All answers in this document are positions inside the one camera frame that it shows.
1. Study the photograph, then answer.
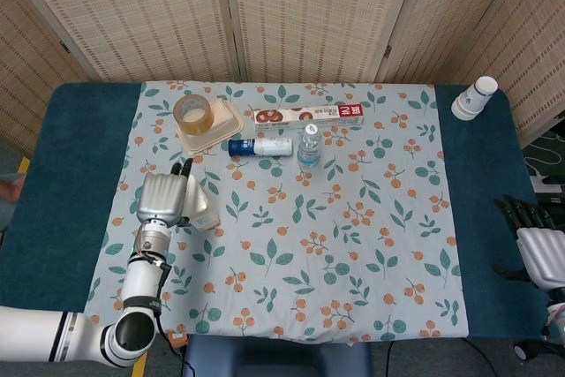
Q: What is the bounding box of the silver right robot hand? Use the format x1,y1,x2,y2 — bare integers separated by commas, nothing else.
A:
492,194,565,292

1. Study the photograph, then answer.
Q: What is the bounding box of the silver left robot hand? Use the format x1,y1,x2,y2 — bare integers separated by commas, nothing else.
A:
136,157,195,228

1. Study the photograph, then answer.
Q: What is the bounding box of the orange tissue pack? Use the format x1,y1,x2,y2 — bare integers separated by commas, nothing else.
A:
181,174,222,231

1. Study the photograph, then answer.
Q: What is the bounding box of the red white cling film box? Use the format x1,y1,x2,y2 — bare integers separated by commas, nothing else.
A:
252,103,365,132

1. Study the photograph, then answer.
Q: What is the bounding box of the white power strip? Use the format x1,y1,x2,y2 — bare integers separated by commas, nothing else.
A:
529,173,565,195

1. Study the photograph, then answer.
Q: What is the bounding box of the clear brown tape roll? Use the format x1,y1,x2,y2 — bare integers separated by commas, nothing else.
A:
172,94,216,136

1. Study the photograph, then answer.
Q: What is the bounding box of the beige plastic container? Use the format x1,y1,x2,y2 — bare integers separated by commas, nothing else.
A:
175,100,245,156

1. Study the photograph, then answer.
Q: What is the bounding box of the black wheeled stand base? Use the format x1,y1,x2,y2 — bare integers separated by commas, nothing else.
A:
514,337,565,364

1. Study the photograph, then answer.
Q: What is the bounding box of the teal blue table cover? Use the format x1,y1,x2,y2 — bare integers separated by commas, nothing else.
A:
0,81,561,343

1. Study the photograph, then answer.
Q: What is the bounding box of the blue white spray can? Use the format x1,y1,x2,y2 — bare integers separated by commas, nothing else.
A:
227,137,294,158

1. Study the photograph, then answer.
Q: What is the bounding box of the floral leaf tablecloth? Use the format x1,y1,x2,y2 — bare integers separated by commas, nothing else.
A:
82,80,470,343

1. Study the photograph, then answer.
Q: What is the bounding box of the clear water bottle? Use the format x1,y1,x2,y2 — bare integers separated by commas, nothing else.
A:
296,124,322,170

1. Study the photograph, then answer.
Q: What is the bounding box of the white paper cup stack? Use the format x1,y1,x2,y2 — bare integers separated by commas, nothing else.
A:
450,75,499,122

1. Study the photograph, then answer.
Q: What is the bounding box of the blue chair seat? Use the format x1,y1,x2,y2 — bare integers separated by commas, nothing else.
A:
183,335,374,377

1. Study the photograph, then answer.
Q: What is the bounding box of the bamboo folding screen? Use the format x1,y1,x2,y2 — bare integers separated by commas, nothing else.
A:
0,0,565,162

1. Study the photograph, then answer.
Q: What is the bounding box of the white cable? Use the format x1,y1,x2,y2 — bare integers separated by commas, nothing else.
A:
524,129,565,177

